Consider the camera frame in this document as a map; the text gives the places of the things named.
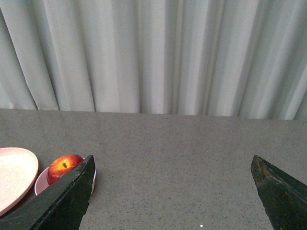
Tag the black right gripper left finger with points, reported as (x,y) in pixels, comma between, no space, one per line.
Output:
(59,207)

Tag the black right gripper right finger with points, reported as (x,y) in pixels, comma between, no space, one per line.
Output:
(283,197)

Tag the red apple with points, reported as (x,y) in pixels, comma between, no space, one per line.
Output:
(61,166)

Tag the light pink bowl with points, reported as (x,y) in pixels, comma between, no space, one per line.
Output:
(41,182)

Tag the pink plate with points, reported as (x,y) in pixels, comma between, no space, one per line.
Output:
(18,171)

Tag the white curtain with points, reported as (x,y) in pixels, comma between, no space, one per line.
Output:
(244,58)

